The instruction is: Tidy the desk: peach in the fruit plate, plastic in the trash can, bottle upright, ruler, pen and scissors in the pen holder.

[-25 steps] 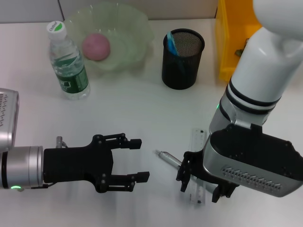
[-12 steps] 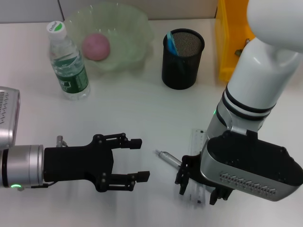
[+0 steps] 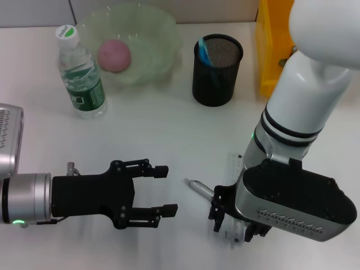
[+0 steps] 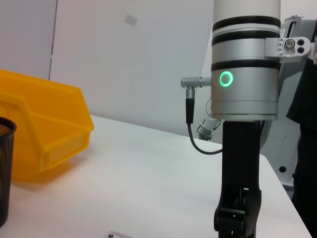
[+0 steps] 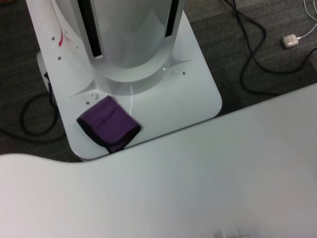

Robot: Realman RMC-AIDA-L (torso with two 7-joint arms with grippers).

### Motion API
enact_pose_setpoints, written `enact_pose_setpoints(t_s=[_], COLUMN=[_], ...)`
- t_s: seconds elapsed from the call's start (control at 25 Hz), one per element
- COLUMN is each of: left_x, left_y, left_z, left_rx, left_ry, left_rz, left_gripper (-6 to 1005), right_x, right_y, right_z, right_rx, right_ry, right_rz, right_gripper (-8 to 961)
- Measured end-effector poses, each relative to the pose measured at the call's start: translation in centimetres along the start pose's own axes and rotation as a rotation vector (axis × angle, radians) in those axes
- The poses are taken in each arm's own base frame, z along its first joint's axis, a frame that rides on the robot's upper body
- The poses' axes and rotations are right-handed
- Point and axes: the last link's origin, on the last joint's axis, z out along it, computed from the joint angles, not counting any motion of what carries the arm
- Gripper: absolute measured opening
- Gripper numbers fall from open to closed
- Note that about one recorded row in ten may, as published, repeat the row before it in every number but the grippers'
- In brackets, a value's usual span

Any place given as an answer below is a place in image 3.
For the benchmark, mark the yellow plastic bin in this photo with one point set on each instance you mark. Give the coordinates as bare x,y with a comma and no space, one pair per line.
267,56

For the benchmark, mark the clear plastic ruler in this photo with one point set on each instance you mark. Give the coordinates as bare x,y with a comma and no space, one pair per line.
234,166

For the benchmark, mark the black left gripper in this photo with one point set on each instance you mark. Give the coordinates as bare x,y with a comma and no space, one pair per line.
84,197

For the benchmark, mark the grey vertical wall trim strip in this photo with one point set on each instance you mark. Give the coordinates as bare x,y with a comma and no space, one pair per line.
72,12

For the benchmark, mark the pink toy peach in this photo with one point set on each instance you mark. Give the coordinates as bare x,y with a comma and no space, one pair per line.
114,56

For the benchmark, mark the silver ballpoint pen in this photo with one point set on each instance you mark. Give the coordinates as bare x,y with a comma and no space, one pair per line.
197,187

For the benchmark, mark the blue and teal scissors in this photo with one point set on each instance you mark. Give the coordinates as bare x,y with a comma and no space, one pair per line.
204,52

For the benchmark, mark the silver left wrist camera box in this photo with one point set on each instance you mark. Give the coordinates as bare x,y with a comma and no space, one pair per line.
8,140

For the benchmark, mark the clear bottle with green label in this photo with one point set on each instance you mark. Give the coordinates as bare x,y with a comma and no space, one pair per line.
81,84

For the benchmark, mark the white and silver right arm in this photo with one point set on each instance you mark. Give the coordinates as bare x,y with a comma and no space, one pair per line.
303,84

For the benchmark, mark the green translucent fruit bowl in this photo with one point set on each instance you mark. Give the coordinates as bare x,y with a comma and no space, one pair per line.
157,42

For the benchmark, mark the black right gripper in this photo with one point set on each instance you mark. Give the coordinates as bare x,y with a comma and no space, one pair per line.
231,199

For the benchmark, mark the black mesh cup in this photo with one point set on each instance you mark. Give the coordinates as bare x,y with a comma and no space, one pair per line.
216,90

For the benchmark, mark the green plastic wrapper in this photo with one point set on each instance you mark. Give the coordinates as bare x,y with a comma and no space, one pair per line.
282,62

